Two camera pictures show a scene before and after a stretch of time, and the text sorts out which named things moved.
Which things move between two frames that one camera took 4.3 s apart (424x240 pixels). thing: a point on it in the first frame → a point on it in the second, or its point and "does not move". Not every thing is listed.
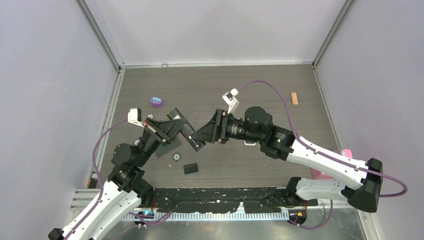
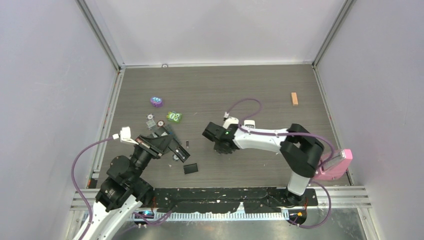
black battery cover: (190, 168) does not move
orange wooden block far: (294, 99) does not move
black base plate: (258, 200) does not move
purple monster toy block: (156, 101) does not move
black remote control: (187, 130) → (175, 146)
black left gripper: (165, 129) → (156, 146)
